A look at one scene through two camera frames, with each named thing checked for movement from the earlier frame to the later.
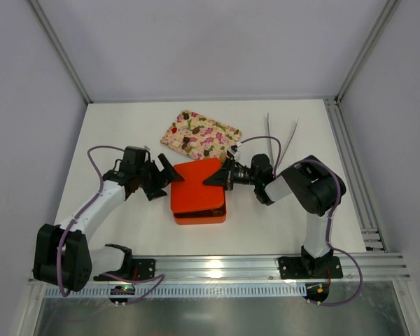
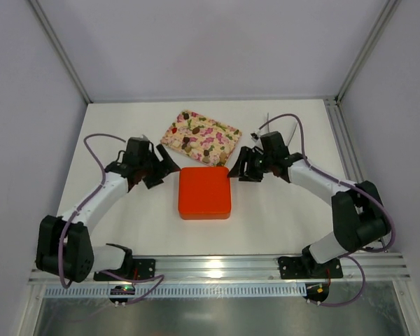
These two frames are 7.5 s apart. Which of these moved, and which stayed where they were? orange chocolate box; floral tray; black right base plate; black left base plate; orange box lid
Moved: orange chocolate box; orange box lid
Stayed: black right base plate; black left base plate; floral tray
